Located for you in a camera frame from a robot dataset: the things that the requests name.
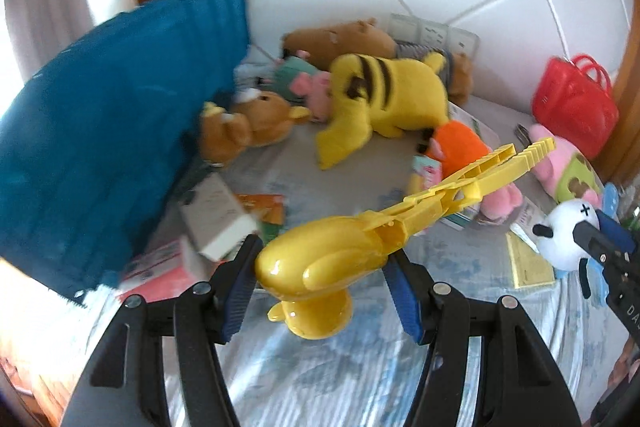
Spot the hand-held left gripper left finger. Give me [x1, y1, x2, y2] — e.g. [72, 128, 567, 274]
[72, 233, 264, 427]

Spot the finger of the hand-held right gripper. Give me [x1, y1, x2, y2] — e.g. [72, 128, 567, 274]
[571, 209, 640, 265]

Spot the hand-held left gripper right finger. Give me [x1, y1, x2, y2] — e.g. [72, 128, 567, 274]
[381, 251, 583, 427]

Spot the white panda plush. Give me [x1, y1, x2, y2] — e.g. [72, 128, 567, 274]
[531, 199, 603, 300]

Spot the yellow duck snowball clip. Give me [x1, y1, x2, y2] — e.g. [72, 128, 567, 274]
[255, 138, 557, 340]

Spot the blue plastic crate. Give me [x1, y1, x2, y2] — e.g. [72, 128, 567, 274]
[0, 0, 251, 308]

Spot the pink and green plush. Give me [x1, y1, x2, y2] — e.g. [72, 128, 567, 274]
[527, 123, 603, 208]

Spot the pink packet with white label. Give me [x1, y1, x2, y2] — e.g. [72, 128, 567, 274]
[120, 237, 211, 293]

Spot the white cardboard box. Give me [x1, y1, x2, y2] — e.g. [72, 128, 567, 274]
[180, 174, 258, 260]

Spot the yellow sticky note pad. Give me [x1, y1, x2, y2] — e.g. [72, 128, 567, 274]
[507, 232, 556, 289]

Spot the white foil packet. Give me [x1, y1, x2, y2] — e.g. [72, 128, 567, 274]
[510, 202, 546, 249]

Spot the orange and green card packet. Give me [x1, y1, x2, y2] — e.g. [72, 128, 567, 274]
[235, 194, 287, 239]

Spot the small white box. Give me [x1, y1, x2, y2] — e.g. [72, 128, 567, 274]
[445, 203, 482, 229]

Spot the colourful small tissue packet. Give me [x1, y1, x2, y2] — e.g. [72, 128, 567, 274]
[410, 154, 444, 188]

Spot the orange dress pig plush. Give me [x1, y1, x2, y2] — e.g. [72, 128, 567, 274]
[425, 121, 523, 223]

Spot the small brown bear plush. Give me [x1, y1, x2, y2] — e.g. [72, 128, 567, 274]
[200, 91, 311, 165]

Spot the yellow striped plush toy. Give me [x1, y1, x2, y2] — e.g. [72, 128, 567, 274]
[315, 52, 451, 170]

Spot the teal shirt pig plush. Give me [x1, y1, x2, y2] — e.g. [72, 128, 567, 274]
[272, 49, 333, 122]

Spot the large brown bear plush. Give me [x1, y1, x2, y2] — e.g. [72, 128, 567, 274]
[280, 18, 476, 105]

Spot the curved wooden wall trim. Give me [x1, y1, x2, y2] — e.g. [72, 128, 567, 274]
[600, 32, 640, 188]

